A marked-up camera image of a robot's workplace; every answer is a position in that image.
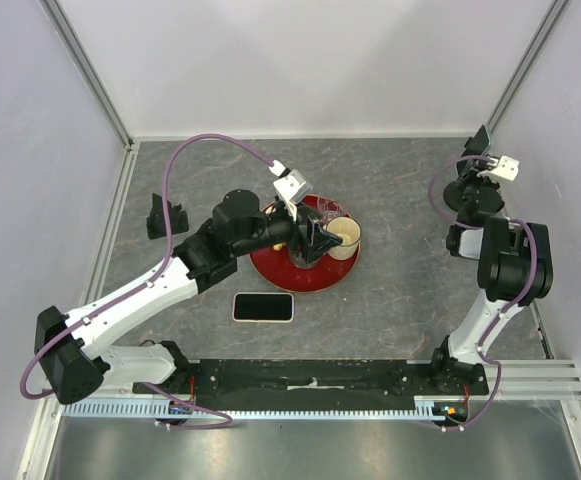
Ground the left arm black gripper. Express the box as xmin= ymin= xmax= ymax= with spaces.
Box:
xmin=233 ymin=201 xmax=343 ymax=264

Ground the black phone clear case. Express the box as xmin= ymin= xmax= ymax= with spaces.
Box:
xmin=466 ymin=125 xmax=492 ymax=156

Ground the black phone stand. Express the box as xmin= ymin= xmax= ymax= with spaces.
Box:
xmin=443 ymin=137 xmax=471 ymax=212

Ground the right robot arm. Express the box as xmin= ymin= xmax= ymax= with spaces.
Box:
xmin=422 ymin=173 xmax=554 ymax=394

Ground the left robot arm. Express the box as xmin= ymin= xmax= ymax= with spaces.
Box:
xmin=35 ymin=189 xmax=343 ymax=405

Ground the black phone pink case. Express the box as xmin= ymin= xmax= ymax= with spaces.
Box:
xmin=232 ymin=292 xmax=295 ymax=323

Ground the black wedge stand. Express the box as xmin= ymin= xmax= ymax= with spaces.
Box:
xmin=146 ymin=193 xmax=189 ymax=240

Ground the dark green mug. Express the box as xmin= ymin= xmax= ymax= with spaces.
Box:
xmin=289 ymin=252 xmax=318 ymax=270

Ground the cream glass mug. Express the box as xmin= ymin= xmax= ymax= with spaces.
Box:
xmin=326 ymin=216 xmax=361 ymax=261

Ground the clear plastic tumbler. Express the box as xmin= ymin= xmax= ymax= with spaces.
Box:
xmin=317 ymin=197 xmax=343 ymax=225

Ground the red round tray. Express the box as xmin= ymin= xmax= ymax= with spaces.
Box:
xmin=249 ymin=195 xmax=360 ymax=293

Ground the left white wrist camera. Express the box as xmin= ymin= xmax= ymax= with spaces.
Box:
xmin=269 ymin=160 xmax=312 ymax=221

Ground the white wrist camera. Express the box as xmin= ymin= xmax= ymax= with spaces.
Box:
xmin=269 ymin=160 xmax=312 ymax=221
xmin=481 ymin=155 xmax=519 ymax=182

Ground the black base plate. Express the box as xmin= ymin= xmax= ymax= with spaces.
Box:
xmin=159 ymin=359 xmax=489 ymax=411

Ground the grey cable duct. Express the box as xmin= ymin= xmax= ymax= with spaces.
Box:
xmin=62 ymin=396 xmax=449 ymax=421

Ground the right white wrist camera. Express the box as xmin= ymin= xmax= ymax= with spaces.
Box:
xmin=481 ymin=155 xmax=519 ymax=182

